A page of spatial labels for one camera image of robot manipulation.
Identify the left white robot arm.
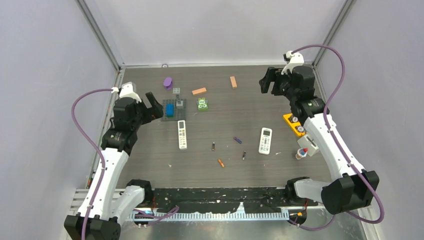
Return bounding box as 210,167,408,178
64,92,163,240

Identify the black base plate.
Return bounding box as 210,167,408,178
153,187,314,214

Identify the orange wooden block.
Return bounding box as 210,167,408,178
191,87,207,96
229,76,238,89

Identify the blue lego brick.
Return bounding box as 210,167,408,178
165,103,175,118

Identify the purple blue AAA battery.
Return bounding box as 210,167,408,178
233,137,242,144

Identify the grey lego tower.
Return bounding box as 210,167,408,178
172,87,184,109

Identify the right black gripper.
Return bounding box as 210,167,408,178
259,67,298,102

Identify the green owl toy block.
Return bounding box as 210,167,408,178
197,97,209,111

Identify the orange wooden block right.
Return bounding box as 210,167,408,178
229,76,238,89

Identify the orange wooden block left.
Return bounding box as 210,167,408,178
191,87,207,96

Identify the purple plastic piece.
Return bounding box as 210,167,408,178
163,77,173,90

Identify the grey lego baseplate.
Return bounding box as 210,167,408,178
161,98,187,122

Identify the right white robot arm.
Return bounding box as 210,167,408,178
259,66,380,215

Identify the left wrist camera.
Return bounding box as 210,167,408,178
111,82,142,103

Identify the white metronome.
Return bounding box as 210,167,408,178
297,133,320,157

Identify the white remote control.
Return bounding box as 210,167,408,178
258,127,273,155
177,120,187,150

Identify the small glue bottle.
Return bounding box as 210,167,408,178
295,148,308,160

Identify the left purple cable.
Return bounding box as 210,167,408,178
71,88,115,240

